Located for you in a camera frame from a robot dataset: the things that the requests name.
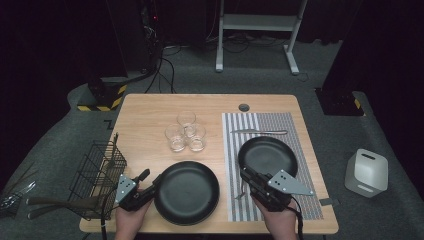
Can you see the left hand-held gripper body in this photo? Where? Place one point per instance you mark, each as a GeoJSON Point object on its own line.
{"type": "Point", "coordinates": [128, 196]}

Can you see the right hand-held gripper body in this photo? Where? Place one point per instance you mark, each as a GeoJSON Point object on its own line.
{"type": "Point", "coordinates": [270, 193]}

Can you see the black plate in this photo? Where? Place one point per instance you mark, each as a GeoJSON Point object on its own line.
{"type": "Point", "coordinates": [266, 153]}
{"type": "Point", "coordinates": [186, 193]}

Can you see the silver table knife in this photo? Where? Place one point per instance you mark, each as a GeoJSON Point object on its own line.
{"type": "Point", "coordinates": [266, 132]}

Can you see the person's left hand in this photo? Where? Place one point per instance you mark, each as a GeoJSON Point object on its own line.
{"type": "Point", "coordinates": [128, 225]}

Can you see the person's right hand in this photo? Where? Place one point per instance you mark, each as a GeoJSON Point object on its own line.
{"type": "Point", "coordinates": [281, 223]}

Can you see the clear drinking glass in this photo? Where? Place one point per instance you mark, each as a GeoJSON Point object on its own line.
{"type": "Point", "coordinates": [175, 144]}
{"type": "Point", "coordinates": [196, 144]}
{"type": "Point", "coordinates": [186, 117]}

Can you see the grey tape piece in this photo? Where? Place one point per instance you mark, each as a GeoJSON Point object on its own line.
{"type": "Point", "coordinates": [328, 201]}

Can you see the striped woven placemat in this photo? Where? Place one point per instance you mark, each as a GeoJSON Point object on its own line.
{"type": "Point", "coordinates": [300, 123]}

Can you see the black yellow striped base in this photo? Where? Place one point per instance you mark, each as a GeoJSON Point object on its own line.
{"type": "Point", "coordinates": [336, 103]}
{"type": "Point", "coordinates": [106, 93]}

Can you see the white box device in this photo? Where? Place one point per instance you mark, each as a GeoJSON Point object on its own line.
{"type": "Point", "coordinates": [366, 173]}

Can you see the silver cutlery pile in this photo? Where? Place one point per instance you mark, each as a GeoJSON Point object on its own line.
{"type": "Point", "coordinates": [13, 198]}

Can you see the black equipment rack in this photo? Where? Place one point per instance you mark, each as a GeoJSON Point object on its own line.
{"type": "Point", "coordinates": [133, 33]}

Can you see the white metal stand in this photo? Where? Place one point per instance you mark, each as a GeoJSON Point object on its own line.
{"type": "Point", "coordinates": [260, 22]}

